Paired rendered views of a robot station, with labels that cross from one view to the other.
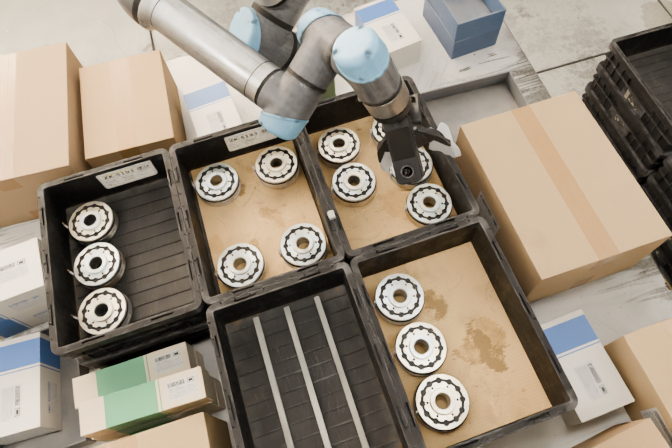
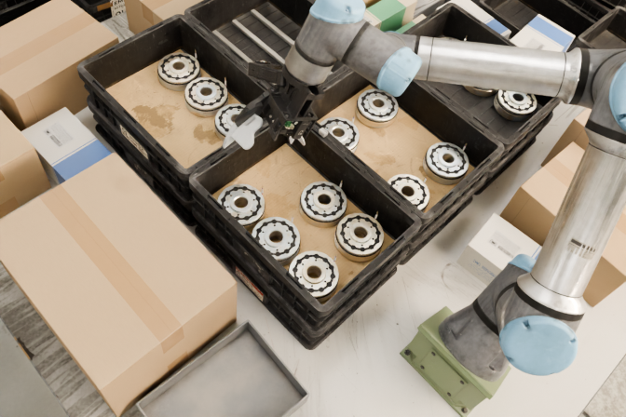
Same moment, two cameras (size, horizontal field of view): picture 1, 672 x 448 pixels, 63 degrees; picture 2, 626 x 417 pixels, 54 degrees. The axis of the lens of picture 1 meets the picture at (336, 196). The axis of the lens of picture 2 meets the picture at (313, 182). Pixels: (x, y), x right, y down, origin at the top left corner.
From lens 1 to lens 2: 1.26 m
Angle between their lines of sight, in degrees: 58
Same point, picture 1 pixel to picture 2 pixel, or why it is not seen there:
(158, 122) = (547, 195)
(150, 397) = (376, 13)
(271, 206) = (387, 166)
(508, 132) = (178, 292)
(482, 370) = (152, 102)
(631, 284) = not seen: hidden behind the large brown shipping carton
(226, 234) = (408, 132)
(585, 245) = (74, 193)
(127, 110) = not seen: hidden behind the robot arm
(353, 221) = (306, 177)
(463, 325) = (176, 127)
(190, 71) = (598, 334)
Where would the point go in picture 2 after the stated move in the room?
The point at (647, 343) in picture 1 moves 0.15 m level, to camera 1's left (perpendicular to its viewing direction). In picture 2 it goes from (11, 147) to (80, 124)
